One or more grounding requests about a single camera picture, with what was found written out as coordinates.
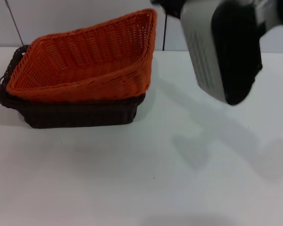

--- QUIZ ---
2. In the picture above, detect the dark brown wicker basket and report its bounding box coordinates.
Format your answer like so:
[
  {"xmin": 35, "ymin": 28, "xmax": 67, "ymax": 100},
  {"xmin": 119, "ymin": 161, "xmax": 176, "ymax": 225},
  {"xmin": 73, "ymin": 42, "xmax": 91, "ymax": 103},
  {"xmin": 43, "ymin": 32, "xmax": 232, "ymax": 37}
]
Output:
[{"xmin": 0, "ymin": 44, "xmax": 147, "ymax": 129}]

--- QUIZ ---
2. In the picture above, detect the orange wicker basket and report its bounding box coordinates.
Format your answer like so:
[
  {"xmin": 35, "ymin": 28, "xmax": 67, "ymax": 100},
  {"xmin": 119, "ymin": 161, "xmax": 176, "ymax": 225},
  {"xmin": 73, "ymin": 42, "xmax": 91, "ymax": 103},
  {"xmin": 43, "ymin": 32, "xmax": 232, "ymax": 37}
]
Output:
[{"xmin": 5, "ymin": 8, "xmax": 158, "ymax": 103}]

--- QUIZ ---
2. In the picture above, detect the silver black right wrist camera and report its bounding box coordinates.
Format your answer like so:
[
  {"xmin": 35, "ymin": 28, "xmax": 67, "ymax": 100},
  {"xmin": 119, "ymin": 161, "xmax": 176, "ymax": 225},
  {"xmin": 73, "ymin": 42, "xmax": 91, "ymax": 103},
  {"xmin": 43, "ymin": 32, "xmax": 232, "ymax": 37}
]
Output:
[{"xmin": 180, "ymin": 0, "xmax": 264, "ymax": 106}]

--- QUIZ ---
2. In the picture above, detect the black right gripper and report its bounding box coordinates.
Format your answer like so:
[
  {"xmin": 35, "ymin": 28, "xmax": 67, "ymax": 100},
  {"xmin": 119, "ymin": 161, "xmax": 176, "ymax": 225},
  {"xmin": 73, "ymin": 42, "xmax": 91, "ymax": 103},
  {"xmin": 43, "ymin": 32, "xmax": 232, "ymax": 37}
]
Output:
[{"xmin": 150, "ymin": 0, "xmax": 183, "ymax": 20}]

